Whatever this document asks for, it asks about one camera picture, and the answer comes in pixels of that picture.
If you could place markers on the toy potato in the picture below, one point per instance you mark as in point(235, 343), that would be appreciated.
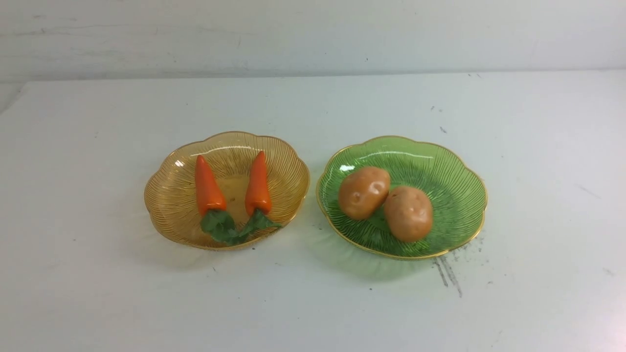
point(408, 213)
point(362, 192)

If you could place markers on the toy carrot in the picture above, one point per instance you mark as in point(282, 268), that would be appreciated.
point(211, 203)
point(258, 202)

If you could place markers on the amber ribbed plastic plate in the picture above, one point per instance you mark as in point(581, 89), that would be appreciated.
point(170, 195)

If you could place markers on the green ribbed plastic plate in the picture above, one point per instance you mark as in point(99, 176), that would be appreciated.
point(458, 195)

